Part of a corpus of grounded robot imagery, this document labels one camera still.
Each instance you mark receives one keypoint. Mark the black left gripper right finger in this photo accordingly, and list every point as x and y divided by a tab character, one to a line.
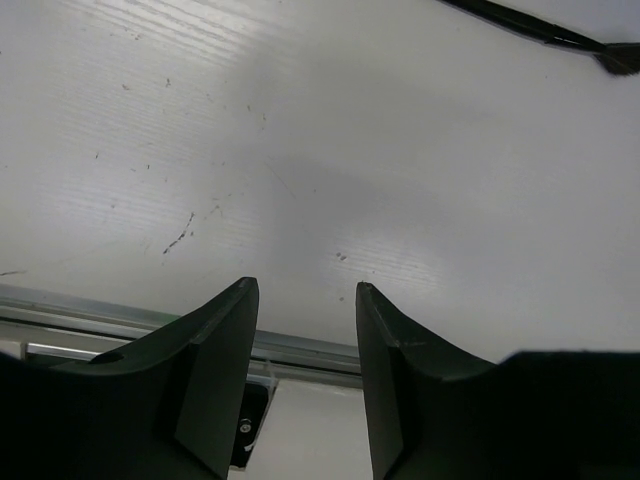
435	411

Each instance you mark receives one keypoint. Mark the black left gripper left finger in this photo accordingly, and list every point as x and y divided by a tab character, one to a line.
165	406

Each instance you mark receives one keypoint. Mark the black makeup brush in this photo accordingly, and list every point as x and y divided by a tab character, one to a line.
617	59

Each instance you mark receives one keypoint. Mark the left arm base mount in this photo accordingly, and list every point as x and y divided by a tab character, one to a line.
254	406

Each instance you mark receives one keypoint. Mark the aluminium front rail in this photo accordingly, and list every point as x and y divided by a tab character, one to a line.
64	326

